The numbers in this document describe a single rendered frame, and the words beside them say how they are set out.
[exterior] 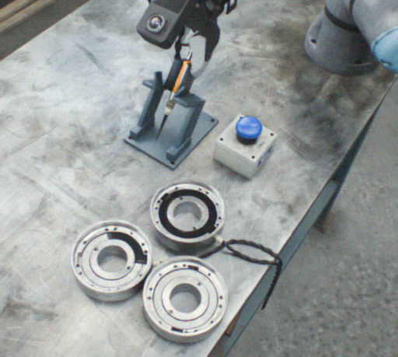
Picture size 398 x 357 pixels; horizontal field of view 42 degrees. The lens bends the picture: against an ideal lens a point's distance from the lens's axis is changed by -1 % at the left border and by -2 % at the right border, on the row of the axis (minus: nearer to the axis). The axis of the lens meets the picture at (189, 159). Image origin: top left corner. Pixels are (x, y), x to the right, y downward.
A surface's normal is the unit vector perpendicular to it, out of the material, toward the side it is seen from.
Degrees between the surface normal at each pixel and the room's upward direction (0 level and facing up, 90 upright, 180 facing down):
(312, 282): 0
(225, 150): 90
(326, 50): 72
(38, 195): 0
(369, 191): 0
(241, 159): 90
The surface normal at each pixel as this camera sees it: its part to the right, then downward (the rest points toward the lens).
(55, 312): 0.05, -0.61
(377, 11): -0.92, -0.08
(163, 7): -0.25, -0.18
